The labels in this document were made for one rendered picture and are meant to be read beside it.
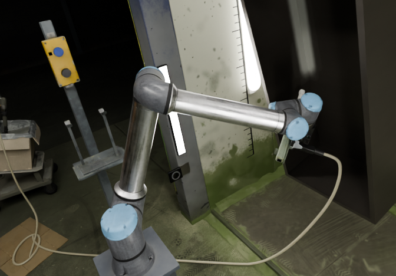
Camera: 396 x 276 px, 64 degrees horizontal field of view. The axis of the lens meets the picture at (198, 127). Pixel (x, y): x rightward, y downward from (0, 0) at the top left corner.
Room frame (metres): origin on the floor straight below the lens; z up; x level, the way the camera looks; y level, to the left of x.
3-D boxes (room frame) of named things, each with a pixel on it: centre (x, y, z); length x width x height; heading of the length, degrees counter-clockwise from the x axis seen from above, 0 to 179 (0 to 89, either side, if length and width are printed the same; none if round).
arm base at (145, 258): (1.04, 0.40, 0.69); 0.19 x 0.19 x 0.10
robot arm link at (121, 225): (1.05, 0.40, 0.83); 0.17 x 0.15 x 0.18; 0
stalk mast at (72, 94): (1.87, 0.71, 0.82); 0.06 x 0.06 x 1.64; 27
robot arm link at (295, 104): (1.20, -0.37, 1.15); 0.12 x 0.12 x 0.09; 0
